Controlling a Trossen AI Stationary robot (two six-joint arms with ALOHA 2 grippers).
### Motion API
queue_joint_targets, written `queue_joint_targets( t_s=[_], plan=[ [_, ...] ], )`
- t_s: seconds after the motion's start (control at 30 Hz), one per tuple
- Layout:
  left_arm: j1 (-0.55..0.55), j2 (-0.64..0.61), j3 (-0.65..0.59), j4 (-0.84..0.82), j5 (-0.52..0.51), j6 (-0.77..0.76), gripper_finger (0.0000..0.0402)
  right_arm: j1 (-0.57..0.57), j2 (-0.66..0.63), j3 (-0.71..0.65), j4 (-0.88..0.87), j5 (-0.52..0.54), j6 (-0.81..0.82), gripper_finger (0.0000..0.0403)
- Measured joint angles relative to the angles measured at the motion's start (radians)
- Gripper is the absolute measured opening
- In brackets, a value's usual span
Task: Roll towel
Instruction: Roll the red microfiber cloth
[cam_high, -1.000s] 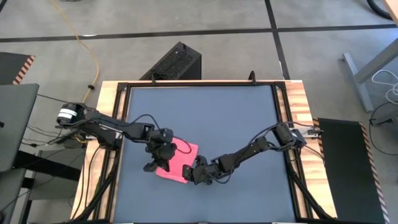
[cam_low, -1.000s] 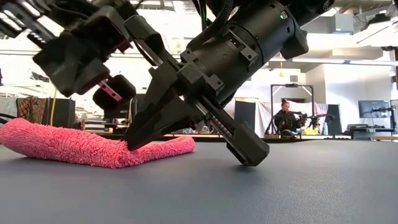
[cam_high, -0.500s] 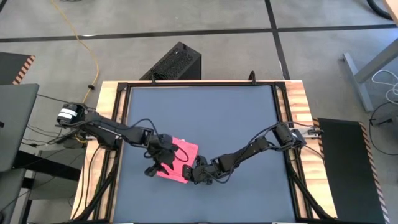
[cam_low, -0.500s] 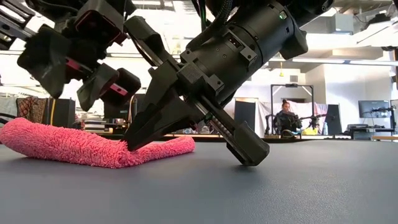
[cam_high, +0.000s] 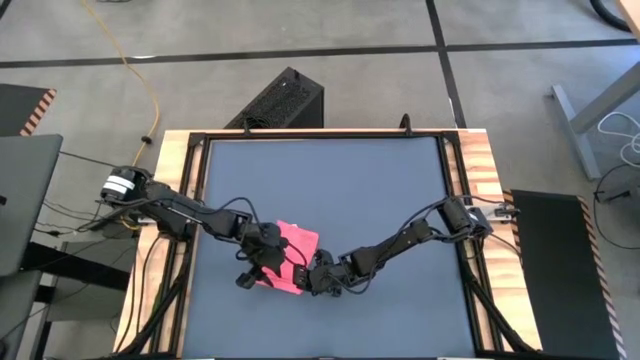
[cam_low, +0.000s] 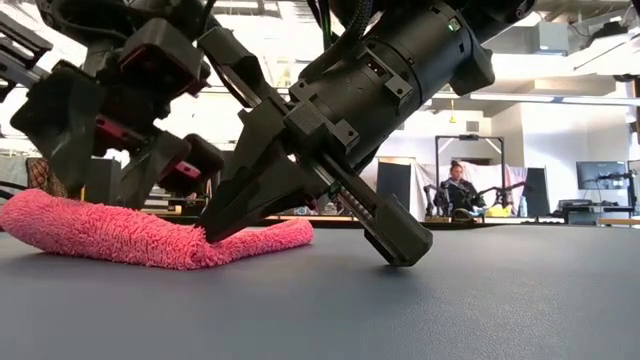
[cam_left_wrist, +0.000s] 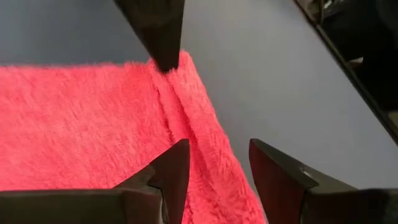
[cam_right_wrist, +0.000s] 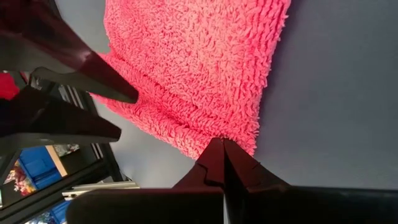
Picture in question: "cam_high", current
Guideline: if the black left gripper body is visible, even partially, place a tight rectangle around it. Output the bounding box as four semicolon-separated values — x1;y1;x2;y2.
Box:
238;222;290;275

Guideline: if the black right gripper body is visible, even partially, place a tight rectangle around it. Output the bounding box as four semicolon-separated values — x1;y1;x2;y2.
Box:
308;257;351;297

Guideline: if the pink terry towel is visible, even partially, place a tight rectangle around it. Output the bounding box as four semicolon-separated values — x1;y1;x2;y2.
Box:
257;219;321;296

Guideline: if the grey table mat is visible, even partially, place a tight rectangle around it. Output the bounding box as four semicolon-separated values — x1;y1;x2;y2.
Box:
182;137;476;359

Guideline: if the black computer tower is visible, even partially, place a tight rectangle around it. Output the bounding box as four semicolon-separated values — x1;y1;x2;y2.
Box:
223;66;326;130

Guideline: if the black side stand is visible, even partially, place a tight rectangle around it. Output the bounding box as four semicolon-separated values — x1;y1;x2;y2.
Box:
19;232;140;360

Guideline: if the large black striped-edge floor mat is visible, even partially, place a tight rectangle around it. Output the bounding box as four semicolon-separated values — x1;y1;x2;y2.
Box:
501;188;629;360

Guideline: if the small black striped-edge floor mat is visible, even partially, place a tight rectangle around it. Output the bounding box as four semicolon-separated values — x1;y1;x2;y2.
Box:
0;82;58;138

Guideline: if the grey desk leg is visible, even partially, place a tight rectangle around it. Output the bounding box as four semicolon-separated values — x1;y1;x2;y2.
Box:
550;61;640;182

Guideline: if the wooden desk corner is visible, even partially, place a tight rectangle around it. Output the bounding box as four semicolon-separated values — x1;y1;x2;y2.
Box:
615;0;640;40

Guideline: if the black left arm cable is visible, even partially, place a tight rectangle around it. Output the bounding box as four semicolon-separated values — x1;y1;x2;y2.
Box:
218;195;264;227

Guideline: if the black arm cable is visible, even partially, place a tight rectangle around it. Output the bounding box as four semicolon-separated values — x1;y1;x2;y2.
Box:
393;196;452;237
218;195;264;227

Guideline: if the black cable bundle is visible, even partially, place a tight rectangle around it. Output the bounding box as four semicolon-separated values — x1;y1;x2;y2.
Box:
113;238;195;359
458;238;540;357

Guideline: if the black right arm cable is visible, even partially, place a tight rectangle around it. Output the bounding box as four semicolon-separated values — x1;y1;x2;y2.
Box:
393;196;452;237

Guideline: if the black aluminium table frame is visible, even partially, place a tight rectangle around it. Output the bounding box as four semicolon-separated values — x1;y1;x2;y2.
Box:
149;129;507;360

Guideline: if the thin black floor cable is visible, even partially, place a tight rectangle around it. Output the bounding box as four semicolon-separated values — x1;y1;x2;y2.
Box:
33;149;157;237
592;162;640;251

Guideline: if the yellow floor cable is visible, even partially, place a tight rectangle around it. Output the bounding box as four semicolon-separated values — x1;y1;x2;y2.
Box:
79;0;162;169

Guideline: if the white cable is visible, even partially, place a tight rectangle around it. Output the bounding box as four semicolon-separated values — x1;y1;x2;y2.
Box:
596;110;640;169

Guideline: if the thick black hose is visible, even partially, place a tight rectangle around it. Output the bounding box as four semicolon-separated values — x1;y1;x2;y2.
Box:
588;0;634;34

